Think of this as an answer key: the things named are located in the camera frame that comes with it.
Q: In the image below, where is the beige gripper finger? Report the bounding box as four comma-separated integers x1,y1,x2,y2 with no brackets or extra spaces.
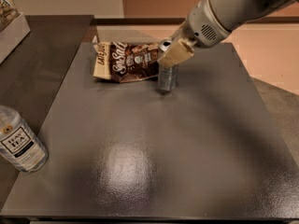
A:
157,38,194,68

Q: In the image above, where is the silver redbull can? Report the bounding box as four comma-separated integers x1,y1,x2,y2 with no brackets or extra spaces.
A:
158,39,178,92

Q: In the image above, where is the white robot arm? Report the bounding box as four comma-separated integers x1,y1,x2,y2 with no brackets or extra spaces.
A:
158,0,299,68

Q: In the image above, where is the brown chip bag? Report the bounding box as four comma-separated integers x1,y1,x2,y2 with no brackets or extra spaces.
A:
93,42,159,83

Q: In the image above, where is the white snack box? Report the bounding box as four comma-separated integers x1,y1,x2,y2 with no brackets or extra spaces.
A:
0,0,31,63

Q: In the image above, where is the clear tea bottle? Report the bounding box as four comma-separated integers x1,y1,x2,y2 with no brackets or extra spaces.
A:
0,105,48,173

